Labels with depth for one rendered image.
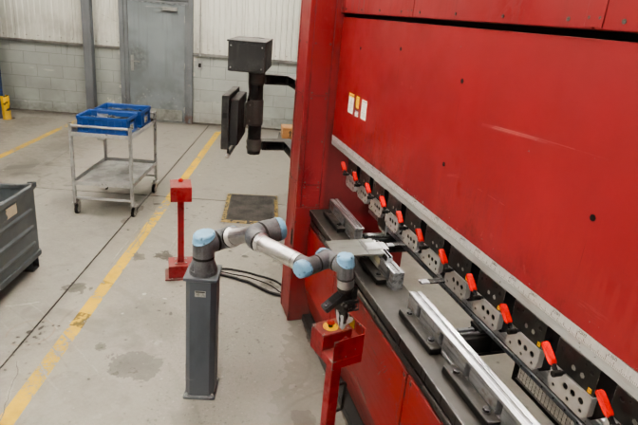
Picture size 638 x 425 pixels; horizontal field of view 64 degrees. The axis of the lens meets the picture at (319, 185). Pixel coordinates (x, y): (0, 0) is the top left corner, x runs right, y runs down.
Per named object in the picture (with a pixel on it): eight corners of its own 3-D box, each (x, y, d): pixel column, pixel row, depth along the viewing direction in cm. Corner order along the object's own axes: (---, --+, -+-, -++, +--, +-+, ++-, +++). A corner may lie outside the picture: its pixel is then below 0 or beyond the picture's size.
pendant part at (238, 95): (231, 134, 381) (232, 85, 370) (247, 136, 382) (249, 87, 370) (219, 149, 339) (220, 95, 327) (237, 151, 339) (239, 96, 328)
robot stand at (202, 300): (182, 398, 292) (182, 278, 267) (189, 378, 309) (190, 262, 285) (214, 400, 293) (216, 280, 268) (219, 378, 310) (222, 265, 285)
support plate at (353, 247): (325, 242, 274) (325, 240, 273) (370, 240, 281) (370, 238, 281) (335, 257, 257) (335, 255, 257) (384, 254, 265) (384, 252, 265)
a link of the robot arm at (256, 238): (233, 224, 239) (305, 261, 207) (252, 219, 247) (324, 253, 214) (233, 247, 243) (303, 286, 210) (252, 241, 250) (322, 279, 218)
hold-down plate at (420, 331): (398, 314, 234) (399, 308, 233) (408, 313, 235) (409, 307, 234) (429, 355, 207) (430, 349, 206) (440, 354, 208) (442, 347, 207)
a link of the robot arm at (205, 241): (187, 253, 273) (187, 230, 269) (209, 247, 282) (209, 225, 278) (199, 262, 265) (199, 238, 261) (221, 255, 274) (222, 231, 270)
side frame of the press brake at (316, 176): (279, 303, 397) (301, -14, 324) (381, 294, 422) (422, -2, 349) (287, 321, 375) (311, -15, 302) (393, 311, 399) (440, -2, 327)
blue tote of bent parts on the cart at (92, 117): (90, 125, 539) (89, 108, 533) (138, 129, 542) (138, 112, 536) (76, 133, 505) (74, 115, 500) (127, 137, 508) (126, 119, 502)
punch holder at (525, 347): (504, 342, 167) (515, 299, 162) (526, 341, 170) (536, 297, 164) (534, 373, 154) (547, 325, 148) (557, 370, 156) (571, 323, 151)
